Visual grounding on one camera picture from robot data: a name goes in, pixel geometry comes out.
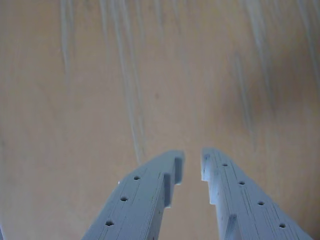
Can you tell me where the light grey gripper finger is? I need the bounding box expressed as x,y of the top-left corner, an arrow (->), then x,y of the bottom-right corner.
81,149 -> 186,240
200,146 -> 314,240

